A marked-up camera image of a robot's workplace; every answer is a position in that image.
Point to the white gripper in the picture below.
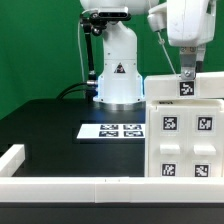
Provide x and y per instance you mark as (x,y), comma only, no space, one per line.
(190,23)

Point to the white small cabinet top block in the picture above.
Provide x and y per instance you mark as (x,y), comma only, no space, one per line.
(209,85)

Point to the white cabinet door panel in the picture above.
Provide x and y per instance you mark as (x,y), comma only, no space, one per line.
(207,145)
(170,147)

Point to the white cabinet body box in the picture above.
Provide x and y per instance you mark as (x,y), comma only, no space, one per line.
(184,138)

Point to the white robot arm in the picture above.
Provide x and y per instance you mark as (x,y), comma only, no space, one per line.
(112,47)

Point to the white marker base sheet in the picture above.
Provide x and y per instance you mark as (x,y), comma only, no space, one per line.
(111,131)

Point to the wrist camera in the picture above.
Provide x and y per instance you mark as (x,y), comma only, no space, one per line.
(157,17)

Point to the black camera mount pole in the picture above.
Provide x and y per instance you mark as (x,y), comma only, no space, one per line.
(92,25)

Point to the white U-shaped fence wall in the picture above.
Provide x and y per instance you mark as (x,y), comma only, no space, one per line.
(101,190)

